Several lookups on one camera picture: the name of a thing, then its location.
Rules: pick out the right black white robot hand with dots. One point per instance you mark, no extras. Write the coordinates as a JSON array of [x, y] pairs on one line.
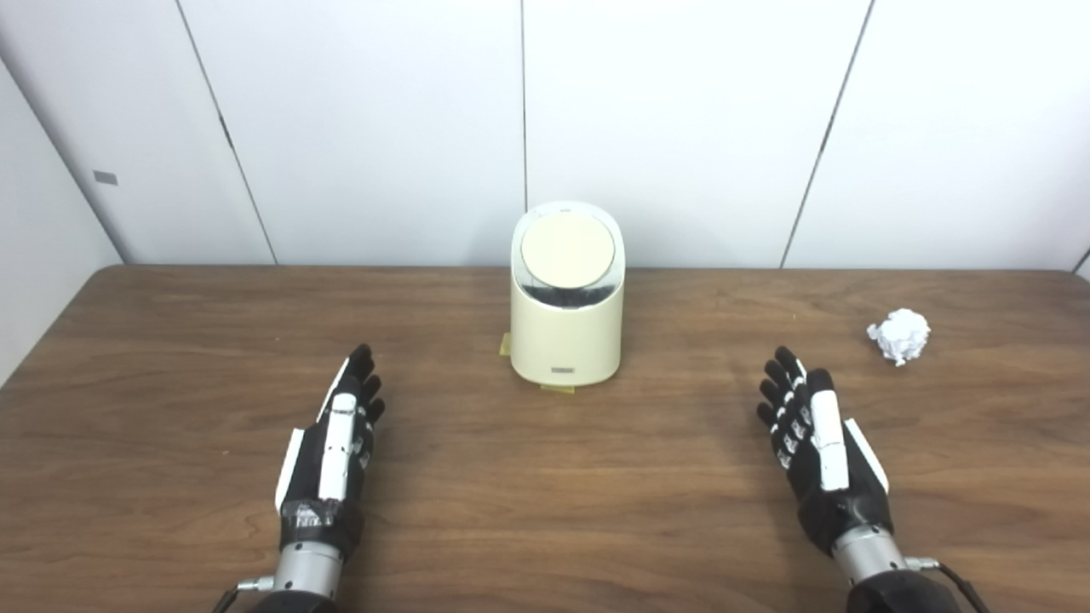
[[839, 502]]

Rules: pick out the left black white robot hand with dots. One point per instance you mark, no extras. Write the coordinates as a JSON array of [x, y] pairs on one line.
[[319, 498]]

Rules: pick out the white paper ball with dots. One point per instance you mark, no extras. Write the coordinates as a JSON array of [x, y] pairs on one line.
[[901, 334]]

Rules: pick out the cream round bin lid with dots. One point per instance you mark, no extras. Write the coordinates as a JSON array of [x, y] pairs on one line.
[[567, 249]]

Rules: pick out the cream-colored trash bin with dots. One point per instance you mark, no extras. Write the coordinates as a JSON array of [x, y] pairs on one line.
[[566, 336]]

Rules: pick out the yellow tape piece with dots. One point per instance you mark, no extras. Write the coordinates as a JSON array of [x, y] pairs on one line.
[[559, 388], [505, 346]]

